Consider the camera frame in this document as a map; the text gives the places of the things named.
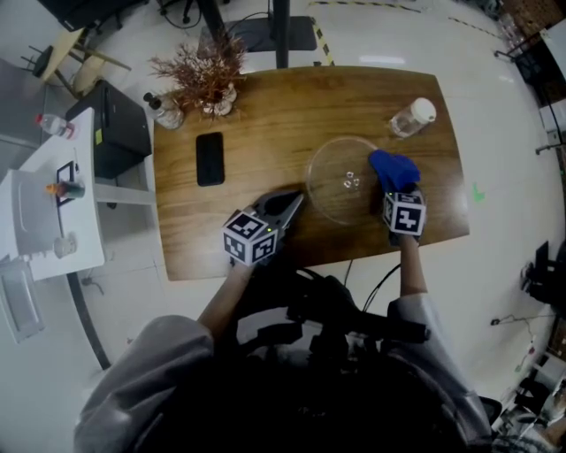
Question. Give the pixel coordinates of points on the dark bottle with orange cap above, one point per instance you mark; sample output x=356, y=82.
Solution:
x=68, y=189

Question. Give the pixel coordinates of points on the black desk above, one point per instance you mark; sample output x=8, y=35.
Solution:
x=88, y=9

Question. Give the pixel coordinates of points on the person's right forearm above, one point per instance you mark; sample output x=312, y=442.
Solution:
x=412, y=270

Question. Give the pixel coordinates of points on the person's left forearm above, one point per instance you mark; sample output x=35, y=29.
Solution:
x=225, y=296

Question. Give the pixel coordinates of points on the person's gray sweatshirt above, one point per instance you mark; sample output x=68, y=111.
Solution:
x=141, y=380

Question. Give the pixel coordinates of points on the dried brown plant in vase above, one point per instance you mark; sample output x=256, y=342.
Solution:
x=203, y=75

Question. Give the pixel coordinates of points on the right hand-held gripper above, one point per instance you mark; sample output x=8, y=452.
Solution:
x=404, y=217

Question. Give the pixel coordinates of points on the black smartphone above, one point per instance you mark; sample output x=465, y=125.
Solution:
x=210, y=159

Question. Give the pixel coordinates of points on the black office chair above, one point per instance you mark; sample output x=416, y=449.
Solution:
x=490, y=413

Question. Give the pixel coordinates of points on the water bottle with red cap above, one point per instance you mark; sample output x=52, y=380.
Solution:
x=53, y=125

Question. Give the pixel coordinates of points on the black monitor stand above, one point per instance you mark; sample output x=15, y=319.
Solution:
x=280, y=31

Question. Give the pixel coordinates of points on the clear glass plate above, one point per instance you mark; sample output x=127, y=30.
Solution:
x=336, y=181

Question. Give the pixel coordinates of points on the clear bottle with black cap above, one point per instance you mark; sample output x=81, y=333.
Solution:
x=165, y=112

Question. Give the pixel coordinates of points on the black floor equipment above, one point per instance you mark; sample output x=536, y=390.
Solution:
x=546, y=274

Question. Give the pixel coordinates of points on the black stool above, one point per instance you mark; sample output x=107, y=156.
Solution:
x=40, y=59

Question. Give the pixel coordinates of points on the curved black table leg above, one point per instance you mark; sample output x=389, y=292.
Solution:
x=88, y=323

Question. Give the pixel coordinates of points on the black framed tablet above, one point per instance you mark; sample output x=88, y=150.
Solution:
x=66, y=170

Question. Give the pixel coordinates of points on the blue cloth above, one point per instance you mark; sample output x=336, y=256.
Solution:
x=393, y=170

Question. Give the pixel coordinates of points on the clear jar with white lid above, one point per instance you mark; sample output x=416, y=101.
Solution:
x=411, y=118

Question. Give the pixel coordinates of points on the white side table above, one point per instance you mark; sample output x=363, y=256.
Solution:
x=84, y=221

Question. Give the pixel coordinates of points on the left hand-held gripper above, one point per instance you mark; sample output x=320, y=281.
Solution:
x=247, y=236

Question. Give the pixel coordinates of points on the clear glass cup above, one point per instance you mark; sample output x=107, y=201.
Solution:
x=65, y=244

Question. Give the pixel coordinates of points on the light wooden chair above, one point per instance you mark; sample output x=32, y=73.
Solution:
x=79, y=57

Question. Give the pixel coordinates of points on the black cabinet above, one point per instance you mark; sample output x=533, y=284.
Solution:
x=119, y=128

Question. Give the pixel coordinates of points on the black chest harness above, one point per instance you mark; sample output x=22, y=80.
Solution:
x=318, y=305

